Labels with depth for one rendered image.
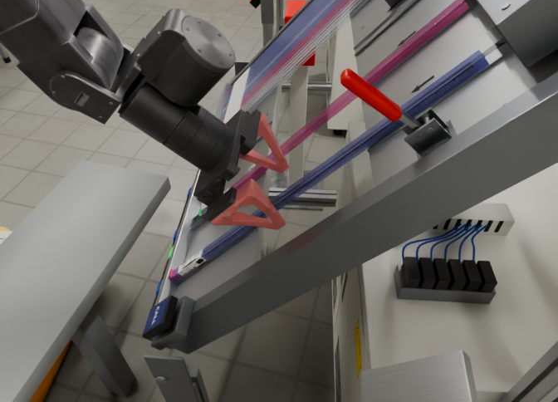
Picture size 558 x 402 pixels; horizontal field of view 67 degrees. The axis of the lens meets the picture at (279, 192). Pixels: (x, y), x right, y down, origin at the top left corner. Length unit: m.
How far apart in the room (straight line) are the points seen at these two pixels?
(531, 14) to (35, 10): 0.36
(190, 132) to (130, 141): 1.80
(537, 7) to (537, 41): 0.03
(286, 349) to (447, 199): 1.08
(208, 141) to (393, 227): 0.20
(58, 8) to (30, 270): 0.64
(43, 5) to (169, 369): 0.43
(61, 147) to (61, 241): 1.39
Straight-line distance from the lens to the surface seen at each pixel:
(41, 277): 0.93
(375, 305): 0.77
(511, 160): 0.37
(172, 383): 0.64
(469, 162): 0.36
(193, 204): 0.77
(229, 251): 0.58
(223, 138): 0.44
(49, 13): 0.39
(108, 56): 0.43
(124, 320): 1.54
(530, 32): 0.36
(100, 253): 0.92
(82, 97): 0.42
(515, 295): 0.87
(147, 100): 0.42
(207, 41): 0.40
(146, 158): 2.10
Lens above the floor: 1.27
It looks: 44 degrees down
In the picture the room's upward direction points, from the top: straight up
